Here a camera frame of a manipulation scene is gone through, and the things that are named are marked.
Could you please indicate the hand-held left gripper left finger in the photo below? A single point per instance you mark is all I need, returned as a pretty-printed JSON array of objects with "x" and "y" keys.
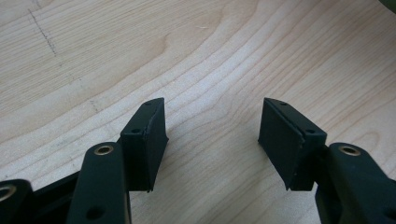
[{"x": 144, "y": 149}]

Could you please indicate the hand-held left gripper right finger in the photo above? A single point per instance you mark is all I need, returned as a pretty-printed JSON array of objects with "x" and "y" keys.
[{"x": 289, "y": 146}]

